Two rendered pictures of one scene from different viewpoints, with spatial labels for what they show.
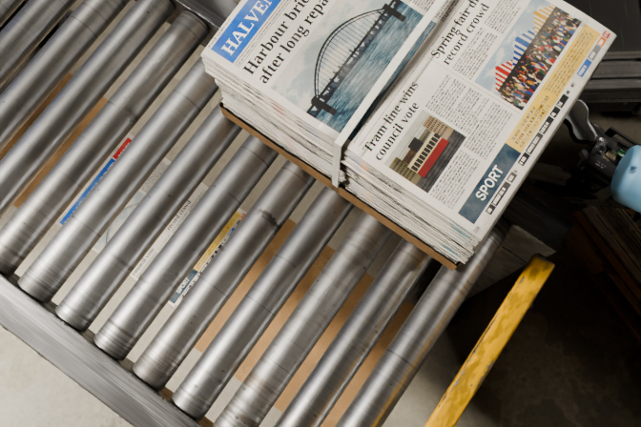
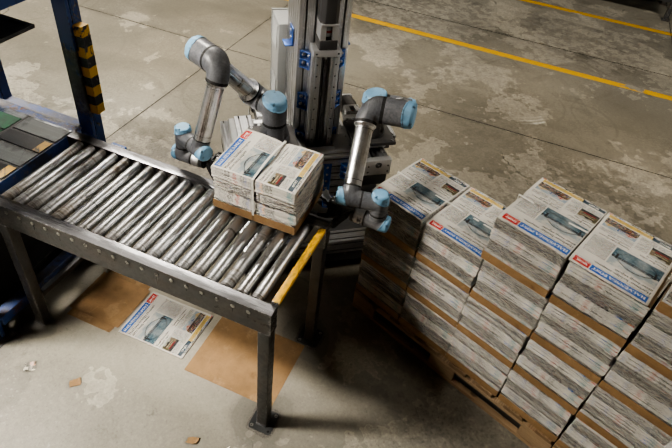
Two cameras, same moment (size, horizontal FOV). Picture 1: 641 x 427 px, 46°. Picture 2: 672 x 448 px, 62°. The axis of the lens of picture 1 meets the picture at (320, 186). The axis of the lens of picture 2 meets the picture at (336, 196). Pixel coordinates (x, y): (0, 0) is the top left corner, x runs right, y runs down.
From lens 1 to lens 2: 1.58 m
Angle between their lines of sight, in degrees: 35
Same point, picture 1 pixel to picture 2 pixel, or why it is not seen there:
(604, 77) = (356, 236)
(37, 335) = (155, 265)
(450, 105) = (282, 170)
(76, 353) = (169, 268)
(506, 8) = (293, 151)
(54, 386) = (120, 400)
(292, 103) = (238, 173)
